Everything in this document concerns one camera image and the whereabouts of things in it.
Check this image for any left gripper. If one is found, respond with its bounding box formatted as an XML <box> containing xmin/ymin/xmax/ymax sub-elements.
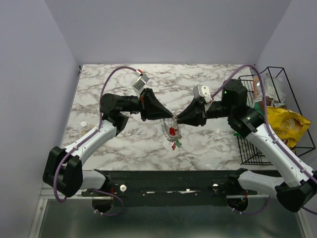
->
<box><xmin>121</xmin><ymin>88</ymin><xmax>173</xmax><ymax>122</ymax></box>

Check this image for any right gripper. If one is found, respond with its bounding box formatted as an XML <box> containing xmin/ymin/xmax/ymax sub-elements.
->
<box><xmin>175</xmin><ymin>96</ymin><xmax>233</xmax><ymax>127</ymax></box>

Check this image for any grey curved keyring holder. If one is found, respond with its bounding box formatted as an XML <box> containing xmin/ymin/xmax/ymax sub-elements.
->
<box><xmin>161</xmin><ymin>114</ymin><xmax>182</xmax><ymax>143</ymax></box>

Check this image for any green key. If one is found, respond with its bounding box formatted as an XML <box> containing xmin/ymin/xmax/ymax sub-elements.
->
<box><xmin>176</xmin><ymin>140</ymin><xmax>182</xmax><ymax>148</ymax></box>

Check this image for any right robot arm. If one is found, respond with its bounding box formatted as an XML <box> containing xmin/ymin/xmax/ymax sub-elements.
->
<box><xmin>177</xmin><ymin>79</ymin><xmax>317</xmax><ymax>212</ymax></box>

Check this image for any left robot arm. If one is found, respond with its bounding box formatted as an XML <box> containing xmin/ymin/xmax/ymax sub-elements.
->
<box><xmin>43</xmin><ymin>88</ymin><xmax>172</xmax><ymax>202</ymax></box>

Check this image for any dark green snack bag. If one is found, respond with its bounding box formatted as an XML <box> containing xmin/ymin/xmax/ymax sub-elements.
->
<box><xmin>253</xmin><ymin>101</ymin><xmax>265</xmax><ymax>117</ymax></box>

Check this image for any beige bottle white cap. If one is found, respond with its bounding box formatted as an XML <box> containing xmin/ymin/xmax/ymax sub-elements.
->
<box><xmin>77</xmin><ymin>120</ymin><xmax>95</xmax><ymax>136</ymax></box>

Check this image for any clear snack packet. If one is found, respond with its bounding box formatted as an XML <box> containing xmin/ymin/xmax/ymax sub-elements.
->
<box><xmin>253</xmin><ymin>73</ymin><xmax>286</xmax><ymax>103</ymax></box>

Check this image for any yellow chips bag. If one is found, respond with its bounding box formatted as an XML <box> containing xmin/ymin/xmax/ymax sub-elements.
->
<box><xmin>267</xmin><ymin>107</ymin><xmax>312</xmax><ymax>149</ymax></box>

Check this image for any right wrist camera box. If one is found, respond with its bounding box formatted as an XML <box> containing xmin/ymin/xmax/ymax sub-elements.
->
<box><xmin>193</xmin><ymin>85</ymin><xmax>213</xmax><ymax>104</ymax></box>

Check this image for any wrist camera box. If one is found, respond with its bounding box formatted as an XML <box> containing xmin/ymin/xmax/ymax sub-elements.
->
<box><xmin>132</xmin><ymin>72</ymin><xmax>150</xmax><ymax>98</ymax></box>
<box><xmin>193</xmin><ymin>85</ymin><xmax>213</xmax><ymax>104</ymax></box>

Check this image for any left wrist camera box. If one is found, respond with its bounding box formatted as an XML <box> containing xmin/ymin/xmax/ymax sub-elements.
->
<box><xmin>132</xmin><ymin>72</ymin><xmax>150</xmax><ymax>98</ymax></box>

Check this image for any black mounting rail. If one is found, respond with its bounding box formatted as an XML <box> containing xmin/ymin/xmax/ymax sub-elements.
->
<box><xmin>74</xmin><ymin>168</ymin><xmax>270</xmax><ymax>207</ymax></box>

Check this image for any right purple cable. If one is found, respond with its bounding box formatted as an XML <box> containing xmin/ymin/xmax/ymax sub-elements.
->
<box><xmin>210</xmin><ymin>64</ymin><xmax>317</xmax><ymax>215</ymax></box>

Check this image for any purple cable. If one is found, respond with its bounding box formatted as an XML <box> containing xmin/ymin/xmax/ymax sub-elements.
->
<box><xmin>210</xmin><ymin>64</ymin><xmax>317</xmax><ymax>215</ymax></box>
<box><xmin>53</xmin><ymin>66</ymin><xmax>143</xmax><ymax>217</ymax></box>

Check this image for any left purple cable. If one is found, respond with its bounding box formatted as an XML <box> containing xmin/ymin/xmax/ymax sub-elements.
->
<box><xmin>53</xmin><ymin>66</ymin><xmax>143</xmax><ymax>217</ymax></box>

